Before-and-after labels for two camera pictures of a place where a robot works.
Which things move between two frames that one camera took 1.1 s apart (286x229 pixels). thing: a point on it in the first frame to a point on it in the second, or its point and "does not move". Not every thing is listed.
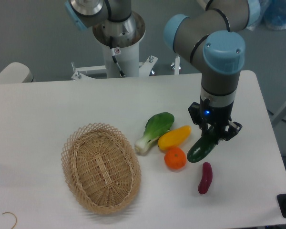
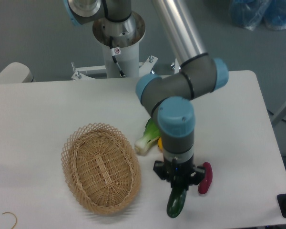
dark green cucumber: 204,146 to 176,202
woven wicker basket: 101,168 does not move
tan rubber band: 16,221 does not move
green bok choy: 156,126 does not move
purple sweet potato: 206,178 does not move
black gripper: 205,114 to 180,175
